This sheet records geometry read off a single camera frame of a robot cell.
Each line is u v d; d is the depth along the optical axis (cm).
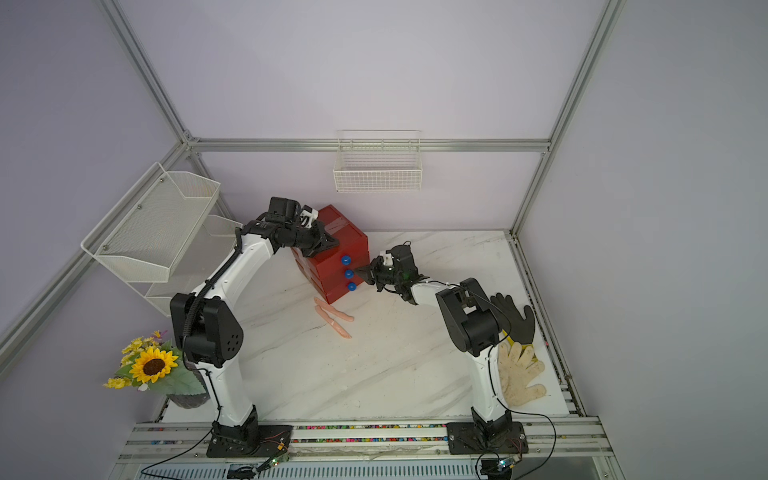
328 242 82
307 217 80
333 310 98
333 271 86
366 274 88
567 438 76
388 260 93
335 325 95
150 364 61
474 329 56
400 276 81
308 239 78
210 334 51
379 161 95
